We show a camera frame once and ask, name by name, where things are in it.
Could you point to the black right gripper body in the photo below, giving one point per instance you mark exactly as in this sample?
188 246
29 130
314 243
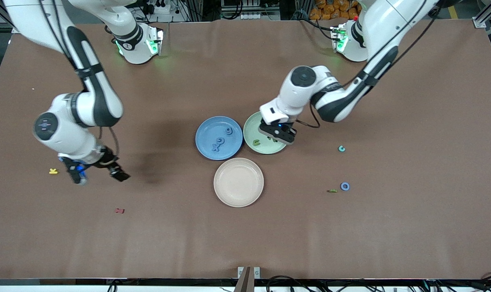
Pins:
106 158

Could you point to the blue foam letter G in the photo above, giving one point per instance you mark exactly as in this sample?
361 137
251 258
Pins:
220 140

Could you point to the blue foam letter X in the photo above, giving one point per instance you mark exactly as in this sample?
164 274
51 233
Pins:
216 147

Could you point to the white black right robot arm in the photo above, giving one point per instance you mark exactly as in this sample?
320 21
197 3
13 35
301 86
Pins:
59 129

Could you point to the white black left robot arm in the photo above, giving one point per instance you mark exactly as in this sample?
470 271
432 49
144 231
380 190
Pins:
302 89

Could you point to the light green round plate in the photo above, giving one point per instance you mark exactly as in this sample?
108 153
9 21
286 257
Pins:
249 129

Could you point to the brown table cover mat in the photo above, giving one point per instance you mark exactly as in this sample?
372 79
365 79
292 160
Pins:
148 243

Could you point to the beige round plate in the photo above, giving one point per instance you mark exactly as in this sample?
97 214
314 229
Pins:
238 182

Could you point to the blue foam letter O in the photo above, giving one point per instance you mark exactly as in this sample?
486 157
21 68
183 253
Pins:
342 186

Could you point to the blue round plate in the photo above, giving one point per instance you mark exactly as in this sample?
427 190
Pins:
207 134

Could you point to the orange objects pile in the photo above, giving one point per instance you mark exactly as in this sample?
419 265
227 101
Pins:
330 10

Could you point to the white power strip with plugs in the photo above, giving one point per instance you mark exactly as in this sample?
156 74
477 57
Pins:
160 6

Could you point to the small metal edge bracket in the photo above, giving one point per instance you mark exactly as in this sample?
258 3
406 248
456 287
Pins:
257 271

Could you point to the brown camera post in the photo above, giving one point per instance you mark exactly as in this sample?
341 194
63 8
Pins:
245 282

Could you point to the aluminium frame profile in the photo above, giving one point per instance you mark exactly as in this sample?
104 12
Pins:
487 14

